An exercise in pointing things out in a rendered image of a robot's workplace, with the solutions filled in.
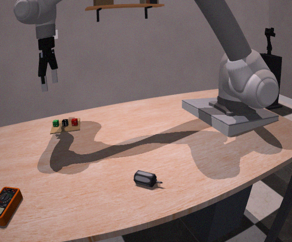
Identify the orange digital multimeter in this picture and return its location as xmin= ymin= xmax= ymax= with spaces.
xmin=0 ymin=187 xmax=23 ymax=226

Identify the green die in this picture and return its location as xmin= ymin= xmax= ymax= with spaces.
xmin=52 ymin=119 xmax=59 ymax=127

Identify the tan mat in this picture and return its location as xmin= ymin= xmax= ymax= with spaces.
xmin=50 ymin=118 xmax=80 ymax=134

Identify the red die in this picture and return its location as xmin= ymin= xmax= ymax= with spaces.
xmin=71 ymin=118 xmax=78 ymax=126

